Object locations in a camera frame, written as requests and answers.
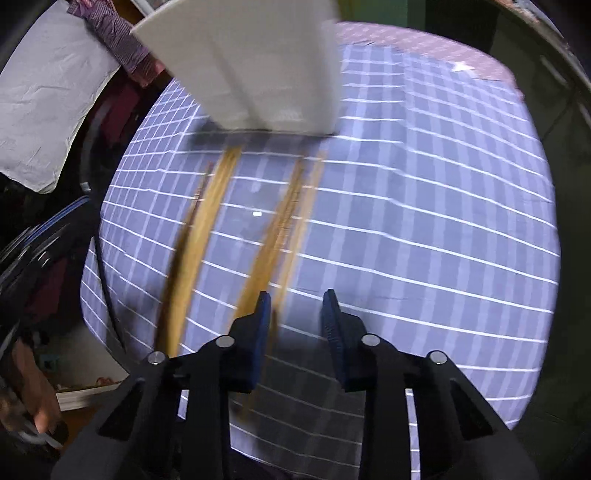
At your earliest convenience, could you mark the purple grid tablecloth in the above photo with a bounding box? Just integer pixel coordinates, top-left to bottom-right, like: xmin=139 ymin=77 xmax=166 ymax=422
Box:
xmin=80 ymin=42 xmax=560 ymax=479

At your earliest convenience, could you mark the white plastic utensil holder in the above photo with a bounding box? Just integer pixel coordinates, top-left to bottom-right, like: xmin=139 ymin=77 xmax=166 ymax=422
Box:
xmin=132 ymin=1 xmax=342 ymax=135

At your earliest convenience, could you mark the person's left hand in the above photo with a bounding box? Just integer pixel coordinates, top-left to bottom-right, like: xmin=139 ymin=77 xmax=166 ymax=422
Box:
xmin=1 ymin=340 xmax=62 ymax=435

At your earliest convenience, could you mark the purple checkered apron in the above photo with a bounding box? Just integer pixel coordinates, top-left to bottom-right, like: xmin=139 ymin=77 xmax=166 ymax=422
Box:
xmin=67 ymin=1 xmax=164 ymax=87

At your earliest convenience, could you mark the white hanging cloth sheet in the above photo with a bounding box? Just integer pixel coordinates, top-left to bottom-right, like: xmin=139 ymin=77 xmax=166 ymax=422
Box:
xmin=1 ymin=1 xmax=119 ymax=193

